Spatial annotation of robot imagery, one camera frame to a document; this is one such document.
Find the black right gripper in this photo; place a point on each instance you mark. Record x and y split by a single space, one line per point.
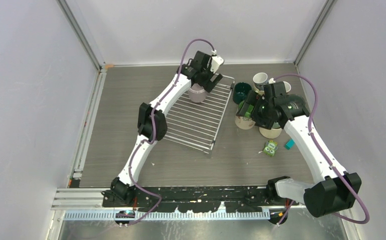
255 100

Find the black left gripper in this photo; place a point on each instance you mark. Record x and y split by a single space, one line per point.
208 85

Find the dark teal mug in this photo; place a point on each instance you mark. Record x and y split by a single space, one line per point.
240 92

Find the mauve pink mug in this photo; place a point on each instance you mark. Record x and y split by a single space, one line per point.
197 93

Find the small blue grey cup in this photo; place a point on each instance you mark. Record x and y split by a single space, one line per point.
260 80

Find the cream mug front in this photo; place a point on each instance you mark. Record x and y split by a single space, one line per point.
244 121

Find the cream mug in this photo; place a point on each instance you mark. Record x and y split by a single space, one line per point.
270 133
244 121

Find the cream mug back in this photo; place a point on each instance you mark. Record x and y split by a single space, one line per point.
270 133

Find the metal wire dish rack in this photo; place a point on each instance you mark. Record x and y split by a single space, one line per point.
196 125

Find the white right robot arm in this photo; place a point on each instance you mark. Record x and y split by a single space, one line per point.
333 188

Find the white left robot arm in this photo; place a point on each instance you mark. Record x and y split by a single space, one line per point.
152 124

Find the green toy monster block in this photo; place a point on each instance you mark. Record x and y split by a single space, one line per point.
270 148

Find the teal toy block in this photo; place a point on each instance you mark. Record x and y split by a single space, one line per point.
290 144

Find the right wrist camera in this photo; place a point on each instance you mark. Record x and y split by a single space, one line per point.
271 81

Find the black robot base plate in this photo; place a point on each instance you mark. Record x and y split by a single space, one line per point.
196 199

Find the aluminium front rail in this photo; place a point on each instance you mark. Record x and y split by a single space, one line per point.
87 204

